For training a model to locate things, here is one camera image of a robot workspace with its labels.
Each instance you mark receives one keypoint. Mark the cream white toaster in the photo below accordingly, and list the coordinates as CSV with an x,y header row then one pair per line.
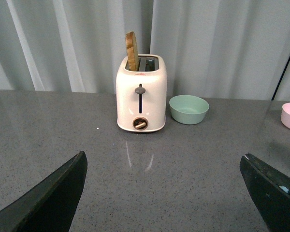
x,y
141,96

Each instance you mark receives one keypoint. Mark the toasted bread slice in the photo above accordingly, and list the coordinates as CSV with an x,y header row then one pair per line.
x,y
132,51

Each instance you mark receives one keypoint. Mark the green bowl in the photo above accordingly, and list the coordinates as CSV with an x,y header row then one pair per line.
x,y
188,109

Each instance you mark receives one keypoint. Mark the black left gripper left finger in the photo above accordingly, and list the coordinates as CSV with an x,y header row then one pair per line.
x,y
51,205

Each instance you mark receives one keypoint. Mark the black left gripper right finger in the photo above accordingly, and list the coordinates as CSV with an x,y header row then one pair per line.
x,y
269,190

